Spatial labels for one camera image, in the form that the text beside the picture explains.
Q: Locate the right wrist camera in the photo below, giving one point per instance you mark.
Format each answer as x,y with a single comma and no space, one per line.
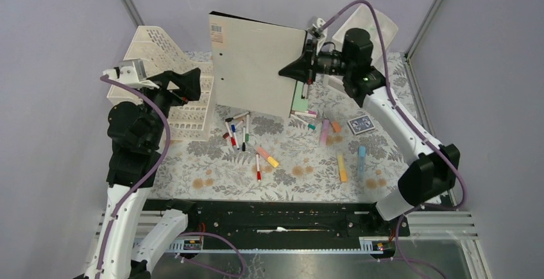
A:
318,33

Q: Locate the white plastic drawer organizer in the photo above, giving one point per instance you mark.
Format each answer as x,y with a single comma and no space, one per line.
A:
369,26

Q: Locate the white binder folder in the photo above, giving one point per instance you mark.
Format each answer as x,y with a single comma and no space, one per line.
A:
247,56

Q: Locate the pink yellow highlighter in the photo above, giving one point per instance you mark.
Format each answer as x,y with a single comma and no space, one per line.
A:
266,156

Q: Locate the blue playing card box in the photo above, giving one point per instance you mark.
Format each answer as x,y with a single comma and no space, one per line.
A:
360,124

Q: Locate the black tipped marker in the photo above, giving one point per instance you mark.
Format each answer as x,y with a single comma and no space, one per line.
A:
244,141

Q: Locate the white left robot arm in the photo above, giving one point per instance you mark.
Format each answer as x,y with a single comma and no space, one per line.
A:
140,137

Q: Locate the red marker pen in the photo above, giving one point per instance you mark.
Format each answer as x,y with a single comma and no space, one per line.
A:
257,165

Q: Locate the green capped marker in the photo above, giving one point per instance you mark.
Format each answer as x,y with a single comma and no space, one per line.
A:
246,127

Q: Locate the teal capped marker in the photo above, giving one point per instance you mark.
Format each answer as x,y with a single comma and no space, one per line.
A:
305,123

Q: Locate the green clipboard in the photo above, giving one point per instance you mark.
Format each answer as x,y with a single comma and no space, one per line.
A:
299,103

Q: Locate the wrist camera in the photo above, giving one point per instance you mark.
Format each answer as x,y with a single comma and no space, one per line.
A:
129,72
318,33

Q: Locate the blue highlighter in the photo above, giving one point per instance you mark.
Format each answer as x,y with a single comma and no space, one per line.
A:
361,160

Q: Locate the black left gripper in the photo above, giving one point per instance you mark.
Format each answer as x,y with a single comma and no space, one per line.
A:
188,83

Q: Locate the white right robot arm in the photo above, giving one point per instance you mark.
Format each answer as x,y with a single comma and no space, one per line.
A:
431,165

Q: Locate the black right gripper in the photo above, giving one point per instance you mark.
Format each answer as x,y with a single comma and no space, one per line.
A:
301,68

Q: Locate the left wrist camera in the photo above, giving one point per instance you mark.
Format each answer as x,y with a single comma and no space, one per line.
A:
129,72

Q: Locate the yellow orange highlighter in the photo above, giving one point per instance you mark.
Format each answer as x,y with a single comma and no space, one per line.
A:
341,167

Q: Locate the purple capped marker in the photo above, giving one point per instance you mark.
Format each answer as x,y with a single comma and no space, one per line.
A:
308,112

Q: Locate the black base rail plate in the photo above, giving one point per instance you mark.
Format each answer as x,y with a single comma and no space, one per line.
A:
280,225

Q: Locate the blue capped marker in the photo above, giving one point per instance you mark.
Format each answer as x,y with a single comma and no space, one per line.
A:
236,126

